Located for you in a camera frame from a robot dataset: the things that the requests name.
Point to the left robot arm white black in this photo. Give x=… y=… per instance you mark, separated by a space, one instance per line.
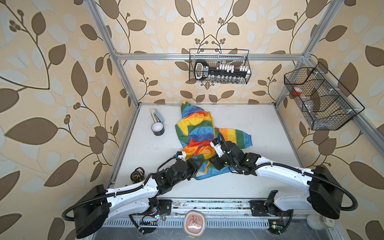
x=100 y=205

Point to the rainbow striped jacket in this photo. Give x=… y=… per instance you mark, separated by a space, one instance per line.
x=196 y=130

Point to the black tape roll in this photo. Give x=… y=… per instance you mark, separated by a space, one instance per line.
x=158 y=128

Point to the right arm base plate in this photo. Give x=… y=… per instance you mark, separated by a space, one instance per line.
x=265 y=208

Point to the black socket set rail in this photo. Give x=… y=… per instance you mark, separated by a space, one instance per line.
x=202 y=71

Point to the yellow black tape measure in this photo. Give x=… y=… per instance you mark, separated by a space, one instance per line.
x=138 y=175

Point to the pink round timer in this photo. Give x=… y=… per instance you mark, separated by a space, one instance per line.
x=194 y=224

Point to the back wire basket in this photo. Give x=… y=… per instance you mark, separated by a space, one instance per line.
x=234 y=57

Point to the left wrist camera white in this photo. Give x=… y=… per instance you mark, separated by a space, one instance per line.
x=180 y=155

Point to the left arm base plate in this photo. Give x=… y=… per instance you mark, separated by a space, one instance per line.
x=159 y=207

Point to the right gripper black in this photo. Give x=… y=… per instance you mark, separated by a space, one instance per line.
x=216 y=163

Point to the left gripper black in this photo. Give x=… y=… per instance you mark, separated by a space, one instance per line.
x=193 y=165

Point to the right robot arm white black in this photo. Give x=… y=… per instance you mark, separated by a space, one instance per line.
x=316 y=189

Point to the right wire basket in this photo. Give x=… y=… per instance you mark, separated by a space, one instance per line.
x=326 y=103

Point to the wire basket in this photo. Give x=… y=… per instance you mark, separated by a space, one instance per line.
x=234 y=57
x=326 y=103

